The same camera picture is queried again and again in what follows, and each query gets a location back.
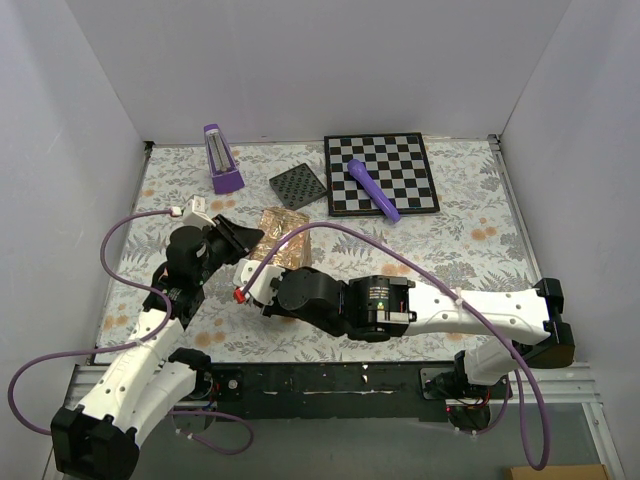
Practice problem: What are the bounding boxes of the brown cardboard express box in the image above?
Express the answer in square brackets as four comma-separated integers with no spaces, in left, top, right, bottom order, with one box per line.
[247,205,312,269]

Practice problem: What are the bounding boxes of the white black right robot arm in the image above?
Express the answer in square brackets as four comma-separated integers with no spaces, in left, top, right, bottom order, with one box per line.
[249,266,575,400]

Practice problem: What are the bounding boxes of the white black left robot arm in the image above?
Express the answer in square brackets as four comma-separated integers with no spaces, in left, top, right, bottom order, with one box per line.
[51,214,264,479]

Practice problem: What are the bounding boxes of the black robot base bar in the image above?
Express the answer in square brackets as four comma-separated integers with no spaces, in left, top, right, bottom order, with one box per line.
[154,344,494,422]

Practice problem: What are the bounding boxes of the purple capped clear bottle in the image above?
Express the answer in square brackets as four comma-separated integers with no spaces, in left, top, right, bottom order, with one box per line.
[203,124,245,195]

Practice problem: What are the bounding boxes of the grey studded building plate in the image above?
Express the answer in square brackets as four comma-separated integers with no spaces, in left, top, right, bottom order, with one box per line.
[269,163,327,211]

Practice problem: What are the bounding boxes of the purple toy microphone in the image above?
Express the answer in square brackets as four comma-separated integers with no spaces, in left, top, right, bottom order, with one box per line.
[347,158,401,223]

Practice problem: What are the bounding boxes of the black white chessboard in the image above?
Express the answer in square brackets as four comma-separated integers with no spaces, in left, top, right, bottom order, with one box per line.
[324,132,440,217]

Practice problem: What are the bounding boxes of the brown cardboard boxes on floor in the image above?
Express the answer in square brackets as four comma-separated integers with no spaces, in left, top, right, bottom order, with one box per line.
[504,464,611,480]

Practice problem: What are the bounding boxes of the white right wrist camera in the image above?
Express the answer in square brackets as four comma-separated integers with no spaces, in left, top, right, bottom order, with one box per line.
[233,259,285,306]

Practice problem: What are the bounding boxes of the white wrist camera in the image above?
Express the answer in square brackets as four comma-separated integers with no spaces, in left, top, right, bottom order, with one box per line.
[169,195,215,229]
[233,259,285,306]

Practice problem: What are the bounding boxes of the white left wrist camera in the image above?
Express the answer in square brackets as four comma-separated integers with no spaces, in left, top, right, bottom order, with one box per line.
[169,195,215,229]

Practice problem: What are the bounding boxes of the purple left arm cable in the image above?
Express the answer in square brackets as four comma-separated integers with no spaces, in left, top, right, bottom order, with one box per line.
[7,208,255,456]

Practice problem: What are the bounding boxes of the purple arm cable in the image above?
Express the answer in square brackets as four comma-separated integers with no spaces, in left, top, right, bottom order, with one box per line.
[239,221,551,472]
[7,208,255,456]

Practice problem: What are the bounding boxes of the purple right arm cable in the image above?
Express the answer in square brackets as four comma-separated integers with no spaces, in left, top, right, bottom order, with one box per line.
[239,221,551,472]

